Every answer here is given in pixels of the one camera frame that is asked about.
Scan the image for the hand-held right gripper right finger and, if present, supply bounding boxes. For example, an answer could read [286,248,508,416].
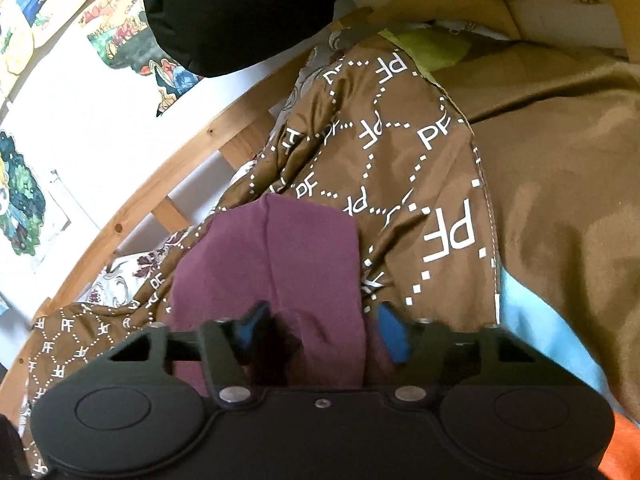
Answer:
[376,301,536,406]

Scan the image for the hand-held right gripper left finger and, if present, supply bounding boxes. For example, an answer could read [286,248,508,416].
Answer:
[106,301,275,406]

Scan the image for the maroon small garment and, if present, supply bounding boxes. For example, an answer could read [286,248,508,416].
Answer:
[162,194,402,397]

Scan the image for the light blue cloth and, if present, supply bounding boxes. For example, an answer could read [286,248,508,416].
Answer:
[499,265,627,413]

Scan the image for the brown printed blanket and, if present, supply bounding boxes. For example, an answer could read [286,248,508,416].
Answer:
[20,35,640,477]

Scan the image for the orange cloth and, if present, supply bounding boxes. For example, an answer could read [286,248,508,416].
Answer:
[570,409,640,480]

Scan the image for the yellow-green cloth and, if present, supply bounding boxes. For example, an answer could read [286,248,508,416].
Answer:
[377,27,473,82]

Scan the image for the black cloth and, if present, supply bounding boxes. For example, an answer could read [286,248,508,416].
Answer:
[140,0,347,79]

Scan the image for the wooden bed frame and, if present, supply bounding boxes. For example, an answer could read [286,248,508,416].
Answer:
[0,0,640,413]

